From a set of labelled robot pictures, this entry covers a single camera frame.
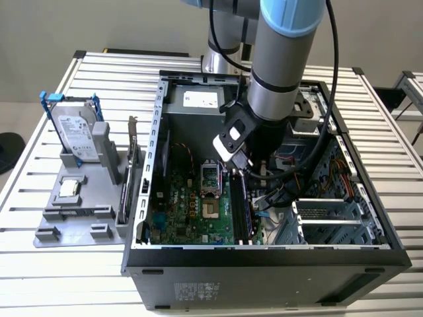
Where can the metal optical drive bay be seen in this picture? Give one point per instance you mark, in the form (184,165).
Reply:
(307,130)

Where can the thin metal locking lever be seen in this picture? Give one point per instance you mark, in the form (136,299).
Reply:
(219,180)

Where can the grey power supply unit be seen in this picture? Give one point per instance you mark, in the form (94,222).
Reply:
(195,132)

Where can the blue SATA connector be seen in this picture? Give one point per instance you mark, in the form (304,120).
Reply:
(261,214)

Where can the CPU socket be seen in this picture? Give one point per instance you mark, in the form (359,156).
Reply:
(211,208)

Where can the silver disk bay cage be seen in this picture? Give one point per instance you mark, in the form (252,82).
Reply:
(330,221)

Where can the green motherboard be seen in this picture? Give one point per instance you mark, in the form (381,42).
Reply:
(185,218)

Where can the black open PC case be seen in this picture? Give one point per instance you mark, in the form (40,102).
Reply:
(264,280)

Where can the metal slat side table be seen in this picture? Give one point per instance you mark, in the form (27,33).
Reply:
(409,89)

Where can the graphics card with black cooler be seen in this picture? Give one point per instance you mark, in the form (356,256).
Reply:
(127,195)

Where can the hard disk in blue carrier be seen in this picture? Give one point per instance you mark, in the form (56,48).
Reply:
(77,135)

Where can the silver CPU chip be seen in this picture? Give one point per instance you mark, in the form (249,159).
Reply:
(70,189)

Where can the grey plastic parts rack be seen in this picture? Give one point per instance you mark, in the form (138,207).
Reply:
(79,231)

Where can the black round object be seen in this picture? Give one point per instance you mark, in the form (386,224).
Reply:
(10,148)

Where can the white wrist camera black mount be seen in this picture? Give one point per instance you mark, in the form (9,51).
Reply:
(231,138)

